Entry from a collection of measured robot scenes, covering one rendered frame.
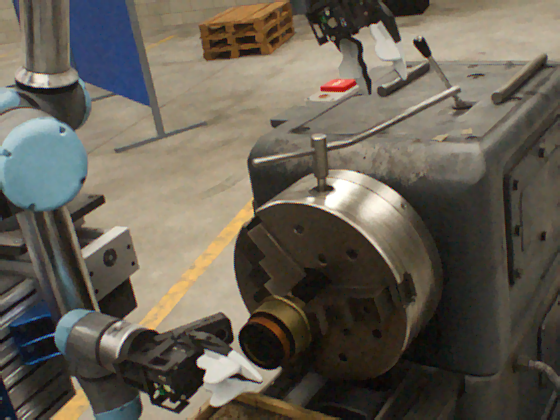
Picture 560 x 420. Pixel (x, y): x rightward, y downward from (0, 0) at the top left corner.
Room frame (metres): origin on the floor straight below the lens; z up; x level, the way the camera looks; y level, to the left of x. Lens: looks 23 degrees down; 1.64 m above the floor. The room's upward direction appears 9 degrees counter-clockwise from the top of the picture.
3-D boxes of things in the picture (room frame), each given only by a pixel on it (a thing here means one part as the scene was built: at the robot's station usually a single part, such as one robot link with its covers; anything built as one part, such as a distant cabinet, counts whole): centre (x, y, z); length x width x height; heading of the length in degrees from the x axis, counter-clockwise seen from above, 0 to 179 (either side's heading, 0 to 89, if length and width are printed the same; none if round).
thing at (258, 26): (9.18, 0.55, 0.22); 1.25 x 0.86 x 0.44; 162
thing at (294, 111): (1.36, 0.02, 1.24); 0.09 x 0.08 x 0.03; 145
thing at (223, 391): (0.78, 0.16, 1.06); 0.09 x 0.06 x 0.03; 54
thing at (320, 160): (0.99, -0.01, 1.26); 0.02 x 0.02 x 0.12; 19
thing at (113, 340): (0.89, 0.31, 1.08); 0.08 x 0.05 x 0.08; 144
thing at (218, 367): (0.78, 0.16, 1.09); 0.09 x 0.06 x 0.03; 54
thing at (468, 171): (1.34, -0.22, 1.06); 0.59 x 0.48 x 0.39; 145
